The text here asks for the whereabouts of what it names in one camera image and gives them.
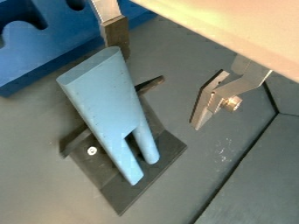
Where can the light blue square-circle object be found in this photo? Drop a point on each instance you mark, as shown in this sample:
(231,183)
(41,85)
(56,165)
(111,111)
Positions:
(102,93)

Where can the black fixture stand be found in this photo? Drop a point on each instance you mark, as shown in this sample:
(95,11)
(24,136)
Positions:
(94,161)

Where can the blue foam shape tray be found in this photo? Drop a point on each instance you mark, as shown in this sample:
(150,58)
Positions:
(44,33)

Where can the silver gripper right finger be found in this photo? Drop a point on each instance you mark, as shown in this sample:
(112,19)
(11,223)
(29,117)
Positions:
(216,96)

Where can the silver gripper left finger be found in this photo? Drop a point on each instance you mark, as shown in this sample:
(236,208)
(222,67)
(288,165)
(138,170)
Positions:
(112,24)

